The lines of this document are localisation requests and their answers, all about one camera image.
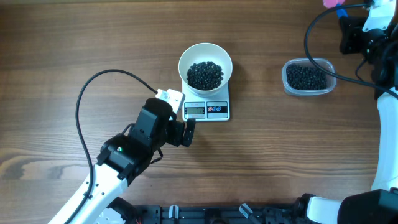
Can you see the clear plastic container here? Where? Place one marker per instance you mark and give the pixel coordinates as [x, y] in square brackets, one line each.
[331, 81]

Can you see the black beans in bowl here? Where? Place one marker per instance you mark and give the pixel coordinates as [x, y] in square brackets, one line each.
[205, 76]

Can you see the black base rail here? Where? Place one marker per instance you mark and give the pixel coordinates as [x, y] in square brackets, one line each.
[123, 212]

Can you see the pink scoop blue handle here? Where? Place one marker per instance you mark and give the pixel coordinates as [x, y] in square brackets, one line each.
[335, 3]

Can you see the white ceramic bowl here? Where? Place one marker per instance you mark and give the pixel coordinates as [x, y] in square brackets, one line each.
[204, 52]

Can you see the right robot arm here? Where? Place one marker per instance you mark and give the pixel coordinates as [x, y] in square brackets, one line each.
[379, 205]

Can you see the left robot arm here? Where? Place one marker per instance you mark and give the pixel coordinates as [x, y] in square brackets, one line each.
[124, 157]

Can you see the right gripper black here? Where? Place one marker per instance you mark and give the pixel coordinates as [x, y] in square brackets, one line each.
[352, 31]

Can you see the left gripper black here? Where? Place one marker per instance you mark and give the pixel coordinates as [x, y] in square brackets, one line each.
[176, 139]

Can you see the white digital kitchen scale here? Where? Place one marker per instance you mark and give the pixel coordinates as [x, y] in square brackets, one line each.
[206, 108]

